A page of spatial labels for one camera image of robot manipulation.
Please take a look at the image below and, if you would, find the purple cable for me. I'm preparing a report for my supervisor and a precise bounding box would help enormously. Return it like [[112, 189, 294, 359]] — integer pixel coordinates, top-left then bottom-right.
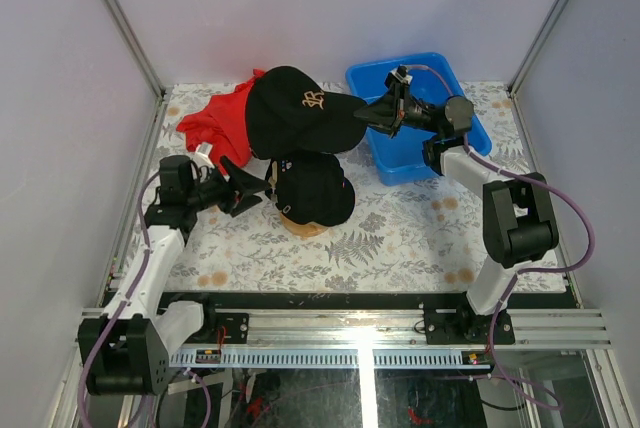
[[407, 62, 597, 412], [78, 172, 211, 428]]

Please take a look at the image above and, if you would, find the aluminium frame post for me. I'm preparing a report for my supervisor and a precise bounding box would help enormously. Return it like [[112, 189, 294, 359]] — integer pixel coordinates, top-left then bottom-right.
[[507, 0, 571, 98], [102, 0, 166, 98]]

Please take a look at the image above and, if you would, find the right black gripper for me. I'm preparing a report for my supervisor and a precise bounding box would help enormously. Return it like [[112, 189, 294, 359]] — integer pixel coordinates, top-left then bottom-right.
[[353, 81, 443, 140]]

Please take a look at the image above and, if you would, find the floral table mat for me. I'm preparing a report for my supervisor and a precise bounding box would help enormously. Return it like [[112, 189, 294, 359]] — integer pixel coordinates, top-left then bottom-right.
[[149, 80, 569, 294]]

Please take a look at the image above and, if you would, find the wooden hat stand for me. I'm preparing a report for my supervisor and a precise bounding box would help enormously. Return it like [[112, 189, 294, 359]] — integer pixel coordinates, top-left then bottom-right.
[[280, 214, 328, 238]]

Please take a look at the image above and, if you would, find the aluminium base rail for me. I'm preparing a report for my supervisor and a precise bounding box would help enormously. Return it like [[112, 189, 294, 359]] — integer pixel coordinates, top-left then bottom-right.
[[217, 308, 612, 350]]

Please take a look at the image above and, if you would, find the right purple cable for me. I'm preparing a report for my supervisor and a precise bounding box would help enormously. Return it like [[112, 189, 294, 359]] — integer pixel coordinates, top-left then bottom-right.
[[407, 62, 597, 412]]

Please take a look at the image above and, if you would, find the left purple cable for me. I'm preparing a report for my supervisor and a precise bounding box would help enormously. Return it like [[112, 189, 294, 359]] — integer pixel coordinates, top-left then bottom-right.
[[78, 172, 211, 428]]

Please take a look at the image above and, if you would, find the black cap pink logo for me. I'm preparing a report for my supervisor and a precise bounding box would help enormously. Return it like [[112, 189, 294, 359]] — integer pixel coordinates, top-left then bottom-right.
[[265, 151, 355, 227]]

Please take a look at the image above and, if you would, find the right aluminium frame post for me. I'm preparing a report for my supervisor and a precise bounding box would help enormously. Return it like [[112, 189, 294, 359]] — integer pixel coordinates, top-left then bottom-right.
[[507, 0, 571, 98]]

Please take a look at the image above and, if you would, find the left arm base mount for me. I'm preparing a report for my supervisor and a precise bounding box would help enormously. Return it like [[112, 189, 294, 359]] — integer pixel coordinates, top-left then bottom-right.
[[187, 300, 250, 345]]

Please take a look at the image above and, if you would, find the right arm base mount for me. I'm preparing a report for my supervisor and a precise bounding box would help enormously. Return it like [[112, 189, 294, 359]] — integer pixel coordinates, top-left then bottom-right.
[[422, 301, 515, 348]]

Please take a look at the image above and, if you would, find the blue plastic bin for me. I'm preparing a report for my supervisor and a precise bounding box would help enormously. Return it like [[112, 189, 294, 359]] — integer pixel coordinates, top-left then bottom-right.
[[345, 52, 464, 186]]

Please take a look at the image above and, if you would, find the red cloth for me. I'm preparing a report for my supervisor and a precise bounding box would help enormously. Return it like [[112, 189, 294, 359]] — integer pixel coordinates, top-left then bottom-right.
[[176, 69, 265, 167]]

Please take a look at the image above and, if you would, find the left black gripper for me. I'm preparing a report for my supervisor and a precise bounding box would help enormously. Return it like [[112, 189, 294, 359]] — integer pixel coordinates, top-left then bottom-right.
[[188, 156, 273, 216]]

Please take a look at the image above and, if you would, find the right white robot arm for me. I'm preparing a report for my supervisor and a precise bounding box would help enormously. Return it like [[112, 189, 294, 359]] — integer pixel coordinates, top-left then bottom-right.
[[355, 66, 559, 343]]

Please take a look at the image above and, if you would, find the left aluminium frame post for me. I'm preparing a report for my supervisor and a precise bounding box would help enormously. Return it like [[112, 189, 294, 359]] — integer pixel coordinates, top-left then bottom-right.
[[102, 0, 166, 98]]

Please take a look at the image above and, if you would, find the beige baseball cap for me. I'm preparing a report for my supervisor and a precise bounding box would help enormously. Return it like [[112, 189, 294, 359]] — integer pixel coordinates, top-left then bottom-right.
[[265, 160, 278, 197]]

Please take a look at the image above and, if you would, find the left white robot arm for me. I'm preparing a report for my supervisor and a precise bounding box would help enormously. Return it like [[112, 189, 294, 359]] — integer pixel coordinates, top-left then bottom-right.
[[77, 155, 268, 396]]

